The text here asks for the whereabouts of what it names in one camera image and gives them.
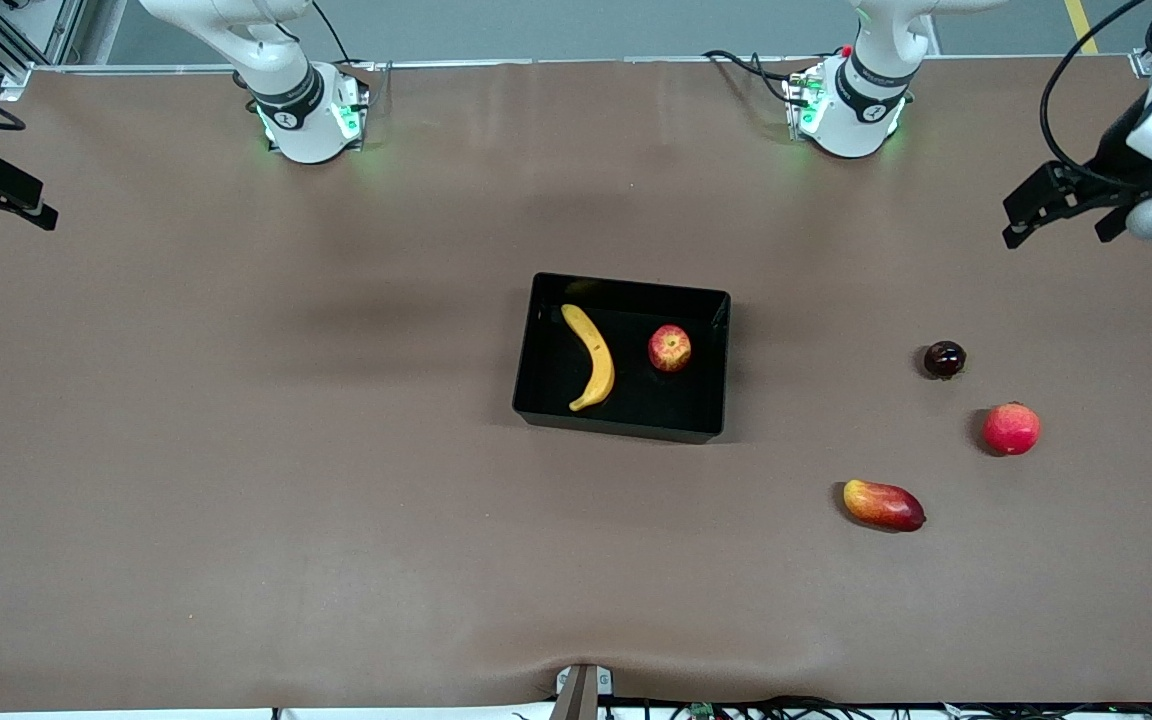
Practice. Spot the yellow banana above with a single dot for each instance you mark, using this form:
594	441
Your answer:
598	360

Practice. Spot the red yellow apple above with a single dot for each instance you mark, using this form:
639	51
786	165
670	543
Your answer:
669	349

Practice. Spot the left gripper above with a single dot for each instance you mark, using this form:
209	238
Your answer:
1119	152

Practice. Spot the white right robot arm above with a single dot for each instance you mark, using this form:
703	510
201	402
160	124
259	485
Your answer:
286	95

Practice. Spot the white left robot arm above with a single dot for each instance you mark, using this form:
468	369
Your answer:
861	100

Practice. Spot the black plastic box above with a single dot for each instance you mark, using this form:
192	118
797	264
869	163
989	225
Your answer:
636	400

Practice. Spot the red yellow mango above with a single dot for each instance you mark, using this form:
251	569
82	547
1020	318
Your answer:
883	505

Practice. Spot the metal table clamp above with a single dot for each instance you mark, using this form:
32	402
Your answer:
579	690

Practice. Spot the dark purple plum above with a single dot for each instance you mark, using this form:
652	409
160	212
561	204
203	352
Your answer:
944	360

